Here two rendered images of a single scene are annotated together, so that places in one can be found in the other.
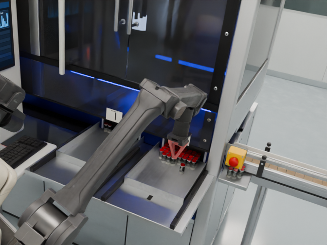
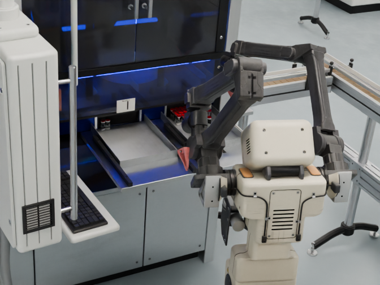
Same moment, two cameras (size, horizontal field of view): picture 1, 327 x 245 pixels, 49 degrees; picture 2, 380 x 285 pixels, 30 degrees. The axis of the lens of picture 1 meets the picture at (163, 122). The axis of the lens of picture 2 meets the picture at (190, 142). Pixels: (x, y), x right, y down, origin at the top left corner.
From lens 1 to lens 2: 2.27 m
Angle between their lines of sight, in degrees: 43
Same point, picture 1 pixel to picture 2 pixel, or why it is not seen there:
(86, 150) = (126, 151)
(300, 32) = not seen: outside the picture
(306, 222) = not seen: hidden behind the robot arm
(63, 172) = (149, 172)
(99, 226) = (112, 240)
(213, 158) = (225, 99)
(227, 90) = (231, 35)
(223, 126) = not seen: hidden behind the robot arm
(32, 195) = (14, 260)
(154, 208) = (237, 154)
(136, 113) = (320, 64)
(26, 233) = (333, 148)
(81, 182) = (327, 113)
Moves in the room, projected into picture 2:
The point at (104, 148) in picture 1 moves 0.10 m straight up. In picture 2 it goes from (322, 90) to (327, 64)
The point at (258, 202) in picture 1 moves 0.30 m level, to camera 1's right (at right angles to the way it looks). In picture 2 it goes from (245, 124) to (280, 107)
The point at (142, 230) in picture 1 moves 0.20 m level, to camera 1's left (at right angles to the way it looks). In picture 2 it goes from (163, 211) to (133, 227)
